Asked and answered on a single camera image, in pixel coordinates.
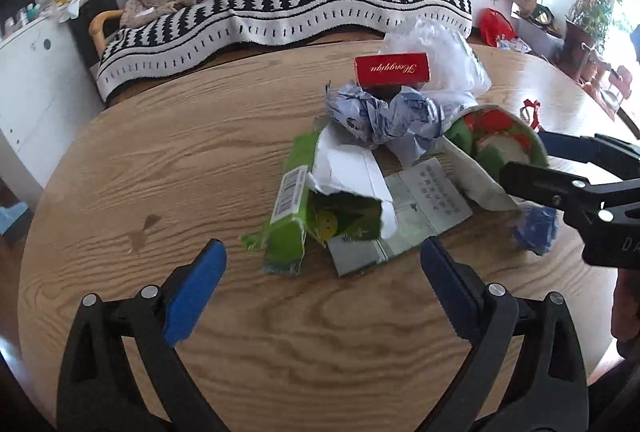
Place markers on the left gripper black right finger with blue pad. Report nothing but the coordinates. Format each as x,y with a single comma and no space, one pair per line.
524,370

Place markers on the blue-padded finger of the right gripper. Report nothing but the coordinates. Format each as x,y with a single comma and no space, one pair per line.
613,155

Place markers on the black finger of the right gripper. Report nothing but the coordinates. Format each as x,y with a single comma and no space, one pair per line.
584,205

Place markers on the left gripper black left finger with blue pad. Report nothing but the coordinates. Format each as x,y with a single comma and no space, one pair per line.
97,390

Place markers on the red cigarette box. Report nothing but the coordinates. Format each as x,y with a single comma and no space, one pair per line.
407,69

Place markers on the small blue crumpled wrapper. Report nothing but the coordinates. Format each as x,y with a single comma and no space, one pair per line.
536,229

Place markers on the red ribbon bow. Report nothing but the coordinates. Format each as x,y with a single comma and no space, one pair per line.
529,114

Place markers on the colourful paper bowl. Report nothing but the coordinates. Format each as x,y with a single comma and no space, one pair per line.
479,142

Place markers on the potted green plant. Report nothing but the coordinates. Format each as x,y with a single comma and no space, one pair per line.
587,26

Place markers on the clear plastic bag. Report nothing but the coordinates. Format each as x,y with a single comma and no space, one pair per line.
456,74

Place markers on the red plastic bag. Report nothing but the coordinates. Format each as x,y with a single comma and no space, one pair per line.
494,26

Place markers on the crumpled blue white wrapper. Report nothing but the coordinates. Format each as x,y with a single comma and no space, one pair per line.
407,125

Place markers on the green cardboard box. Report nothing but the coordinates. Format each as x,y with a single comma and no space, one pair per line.
299,213

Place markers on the white cabinet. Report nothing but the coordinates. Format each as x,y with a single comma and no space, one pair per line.
47,98

